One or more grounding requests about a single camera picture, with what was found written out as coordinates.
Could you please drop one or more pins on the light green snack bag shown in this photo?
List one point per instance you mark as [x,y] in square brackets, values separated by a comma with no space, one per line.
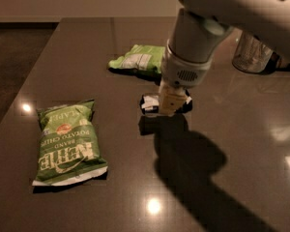
[142,59]

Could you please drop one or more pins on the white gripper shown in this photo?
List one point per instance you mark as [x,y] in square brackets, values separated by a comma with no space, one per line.
[181,72]

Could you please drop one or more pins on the blueberry rxbar wrapper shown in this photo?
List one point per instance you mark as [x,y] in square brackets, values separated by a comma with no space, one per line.
[149,104]

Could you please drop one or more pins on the green kettle chip bag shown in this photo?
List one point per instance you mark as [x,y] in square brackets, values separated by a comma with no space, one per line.
[69,151]

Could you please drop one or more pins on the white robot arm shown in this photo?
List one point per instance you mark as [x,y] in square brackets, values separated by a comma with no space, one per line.
[201,25]

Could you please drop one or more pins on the clear glass jar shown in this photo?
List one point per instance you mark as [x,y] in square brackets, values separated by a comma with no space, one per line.
[251,55]

